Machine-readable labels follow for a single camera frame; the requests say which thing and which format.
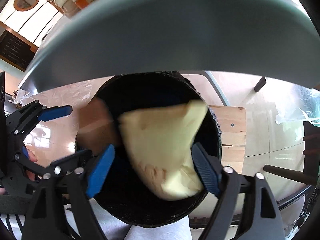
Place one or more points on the round wooden wall frame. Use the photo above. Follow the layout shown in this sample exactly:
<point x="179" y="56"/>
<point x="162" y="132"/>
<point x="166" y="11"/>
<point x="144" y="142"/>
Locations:
<point x="25" y="5"/>

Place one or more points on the yellow paper bag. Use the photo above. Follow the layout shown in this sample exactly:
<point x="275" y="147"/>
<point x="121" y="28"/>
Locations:
<point x="158" y="142"/>

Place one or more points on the black round trash bin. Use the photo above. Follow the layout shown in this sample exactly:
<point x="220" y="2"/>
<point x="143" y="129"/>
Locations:
<point x="123" y="194"/>

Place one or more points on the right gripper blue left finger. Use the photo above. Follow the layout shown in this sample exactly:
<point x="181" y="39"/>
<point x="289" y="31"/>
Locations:
<point x="97" y="176"/>

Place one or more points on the grey table edge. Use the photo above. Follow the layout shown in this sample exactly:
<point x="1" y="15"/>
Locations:
<point x="272" y="38"/>

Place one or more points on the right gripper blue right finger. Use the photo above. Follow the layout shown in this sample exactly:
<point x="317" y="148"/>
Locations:
<point x="205" y="170"/>

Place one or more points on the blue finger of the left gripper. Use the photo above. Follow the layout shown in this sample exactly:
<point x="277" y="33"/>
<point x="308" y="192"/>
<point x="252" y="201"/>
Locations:
<point x="55" y="112"/>

